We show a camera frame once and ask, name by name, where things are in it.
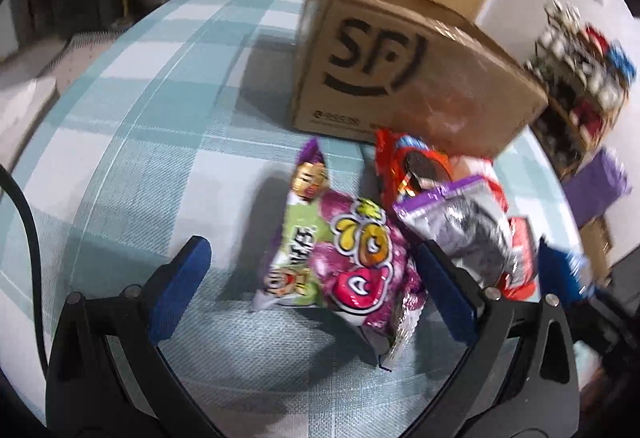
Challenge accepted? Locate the red white snack pack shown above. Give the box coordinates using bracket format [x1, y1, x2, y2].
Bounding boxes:
[450, 156, 537, 300]

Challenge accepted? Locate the blue oreo cookie pack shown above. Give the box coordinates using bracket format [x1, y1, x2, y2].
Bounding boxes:
[537, 238, 594, 308]

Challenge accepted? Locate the silver purple foil bag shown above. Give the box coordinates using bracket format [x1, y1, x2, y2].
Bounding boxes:
[393, 176, 515, 286]

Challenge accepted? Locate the purple green candy bag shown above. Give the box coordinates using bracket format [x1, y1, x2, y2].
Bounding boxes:
[252, 138, 426, 371]

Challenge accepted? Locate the orange red oreo pack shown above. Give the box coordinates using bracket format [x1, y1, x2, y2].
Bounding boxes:
[374, 128, 451, 210]

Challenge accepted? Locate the purple plastic bag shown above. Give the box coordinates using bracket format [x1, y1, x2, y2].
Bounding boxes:
[563, 148, 632, 228]

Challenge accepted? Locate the checkered teal tablecloth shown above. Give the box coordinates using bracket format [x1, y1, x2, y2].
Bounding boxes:
[1, 0, 579, 437]

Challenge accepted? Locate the wooden shoe rack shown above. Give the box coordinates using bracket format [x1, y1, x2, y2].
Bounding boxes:
[525, 0, 637, 181]

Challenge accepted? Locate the SF cardboard box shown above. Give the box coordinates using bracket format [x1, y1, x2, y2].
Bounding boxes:
[292, 0, 548, 160]

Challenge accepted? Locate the black cable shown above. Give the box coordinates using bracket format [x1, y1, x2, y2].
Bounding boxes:
[0, 163, 51, 379]

